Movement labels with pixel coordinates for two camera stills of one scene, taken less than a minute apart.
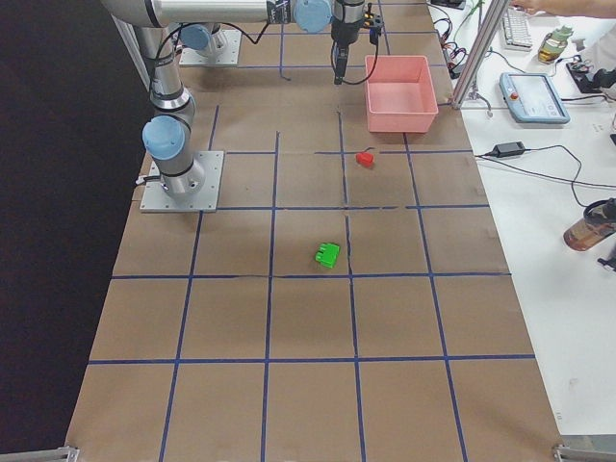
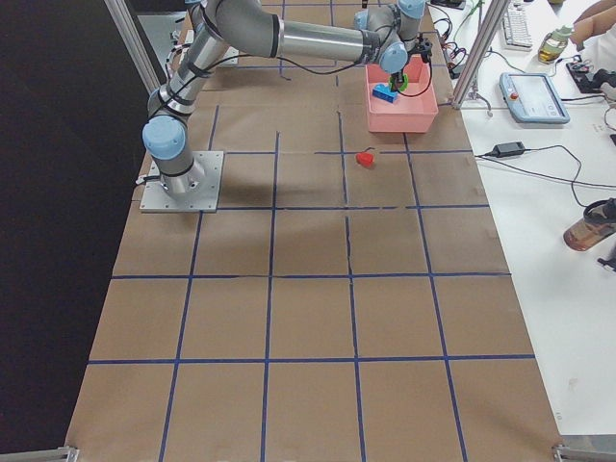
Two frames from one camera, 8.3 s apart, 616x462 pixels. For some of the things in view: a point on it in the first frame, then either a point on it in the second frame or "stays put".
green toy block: (327, 254) -> (404, 86)
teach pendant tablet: (532, 97) stays put
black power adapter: (506, 149) stays put
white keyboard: (517, 31) stays put
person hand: (537, 5) -> (586, 28)
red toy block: (365, 159) stays put
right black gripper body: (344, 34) -> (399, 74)
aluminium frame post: (496, 15) stays put
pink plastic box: (399, 94) stays put
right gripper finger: (339, 50) -> (395, 76)
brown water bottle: (599, 222) stays put
